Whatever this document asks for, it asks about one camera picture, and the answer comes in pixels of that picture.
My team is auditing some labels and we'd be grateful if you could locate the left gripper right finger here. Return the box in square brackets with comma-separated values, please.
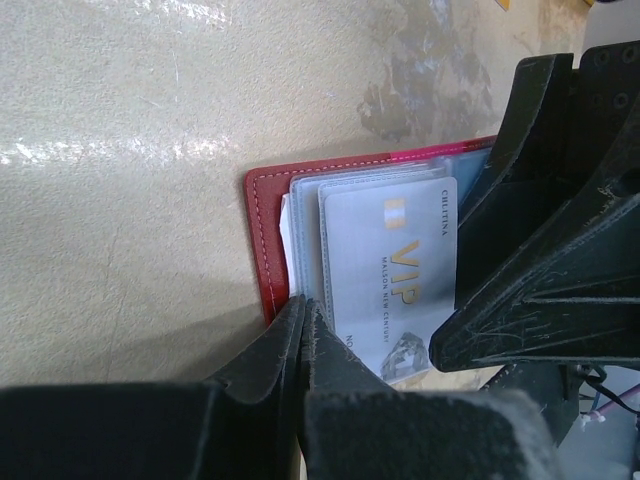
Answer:
[302, 300, 563, 479]

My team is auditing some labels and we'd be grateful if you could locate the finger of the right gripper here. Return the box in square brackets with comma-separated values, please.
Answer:
[455, 53, 574, 309]
[429, 94, 640, 372]

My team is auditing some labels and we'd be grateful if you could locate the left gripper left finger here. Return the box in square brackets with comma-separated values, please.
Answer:
[1, 296, 306, 479]

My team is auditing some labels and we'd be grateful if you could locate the silver VIP card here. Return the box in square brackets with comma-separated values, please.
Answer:
[323, 177, 458, 383]

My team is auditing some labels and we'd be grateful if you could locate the red leather card holder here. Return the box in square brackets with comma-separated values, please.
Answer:
[242, 134, 501, 331]

